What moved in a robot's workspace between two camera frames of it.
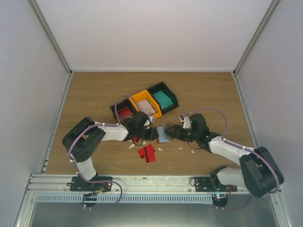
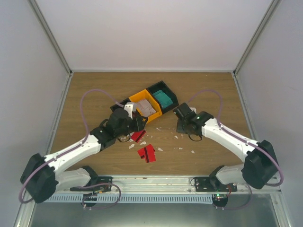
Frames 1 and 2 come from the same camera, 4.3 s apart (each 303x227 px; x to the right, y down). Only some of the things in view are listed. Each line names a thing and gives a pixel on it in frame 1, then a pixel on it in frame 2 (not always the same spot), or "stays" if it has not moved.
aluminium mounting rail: [152, 184] stays
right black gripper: [179, 135] to [179, 127]
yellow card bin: [143, 95] stays
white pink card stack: [145, 107] stays
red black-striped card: [150, 153] stays
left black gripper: [151, 136] to [138, 126]
